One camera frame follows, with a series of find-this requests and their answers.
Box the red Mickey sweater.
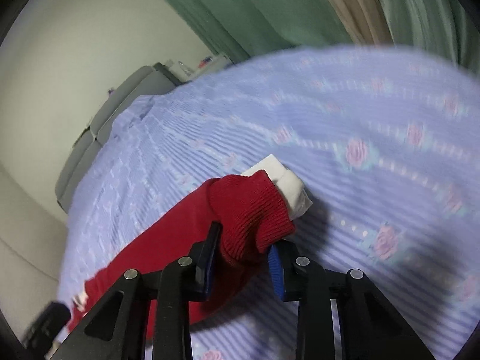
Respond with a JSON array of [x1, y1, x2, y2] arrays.
[[67, 155, 312, 331]]

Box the purple floral striped bedsheet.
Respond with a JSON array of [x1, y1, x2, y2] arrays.
[[58, 47, 479, 359]]

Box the grey padded headboard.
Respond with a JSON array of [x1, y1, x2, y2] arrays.
[[55, 63, 182, 212]]

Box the white bedside table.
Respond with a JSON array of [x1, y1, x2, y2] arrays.
[[164, 53, 233, 83]]

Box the green curtain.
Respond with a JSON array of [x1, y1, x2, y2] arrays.
[[166, 0, 479, 73]]

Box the beige sheer curtain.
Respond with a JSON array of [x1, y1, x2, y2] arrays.
[[328, 0, 393, 45]]

